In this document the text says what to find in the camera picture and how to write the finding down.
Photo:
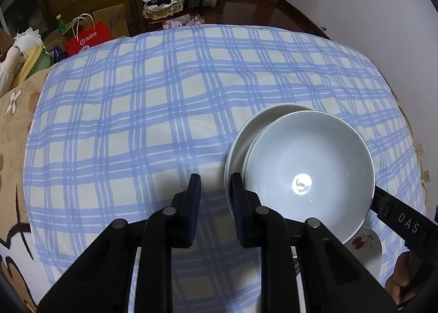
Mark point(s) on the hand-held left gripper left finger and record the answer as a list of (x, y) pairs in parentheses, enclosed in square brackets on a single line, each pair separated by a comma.
[(192, 210)]

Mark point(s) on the green bottle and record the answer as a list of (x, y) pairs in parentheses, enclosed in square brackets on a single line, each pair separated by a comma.
[(61, 25)]

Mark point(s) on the brown flower blanket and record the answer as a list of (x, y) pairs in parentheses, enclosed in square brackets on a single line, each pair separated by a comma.
[(13, 135)]

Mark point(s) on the yellow green pillow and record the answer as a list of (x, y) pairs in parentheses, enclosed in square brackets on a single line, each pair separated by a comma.
[(37, 60)]

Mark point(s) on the wall socket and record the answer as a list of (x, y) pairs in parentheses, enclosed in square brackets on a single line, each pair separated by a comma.
[(426, 175), (420, 149)]

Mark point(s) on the blue plaid cloth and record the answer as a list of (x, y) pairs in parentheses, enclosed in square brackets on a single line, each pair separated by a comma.
[(137, 111)]

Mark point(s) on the cardboard box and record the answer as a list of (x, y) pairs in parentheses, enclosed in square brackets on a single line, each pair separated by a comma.
[(114, 20)]

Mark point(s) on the person's right hand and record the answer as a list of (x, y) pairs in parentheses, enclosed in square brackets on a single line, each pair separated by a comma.
[(402, 278)]

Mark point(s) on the large white bowl cherry print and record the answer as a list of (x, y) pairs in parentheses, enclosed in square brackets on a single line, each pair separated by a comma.
[(308, 149)]

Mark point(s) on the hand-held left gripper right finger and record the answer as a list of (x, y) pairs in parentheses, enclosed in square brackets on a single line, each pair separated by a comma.
[(239, 210)]

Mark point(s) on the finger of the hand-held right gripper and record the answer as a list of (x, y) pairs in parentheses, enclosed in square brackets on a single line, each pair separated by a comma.
[(400, 220)]

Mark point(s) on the red paper shopping bag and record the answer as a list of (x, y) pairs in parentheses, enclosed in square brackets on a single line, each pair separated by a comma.
[(89, 41)]

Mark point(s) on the pink plastic packets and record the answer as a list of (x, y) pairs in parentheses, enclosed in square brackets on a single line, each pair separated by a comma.
[(178, 22)]

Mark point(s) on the beige lace basket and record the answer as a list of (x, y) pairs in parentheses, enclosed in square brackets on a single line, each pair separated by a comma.
[(162, 8)]

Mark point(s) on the large white cherry plate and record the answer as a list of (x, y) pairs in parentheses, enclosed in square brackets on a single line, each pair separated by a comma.
[(371, 255)]

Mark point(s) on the pink white plush toy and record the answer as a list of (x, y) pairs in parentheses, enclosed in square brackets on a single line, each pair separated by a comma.
[(8, 70)]

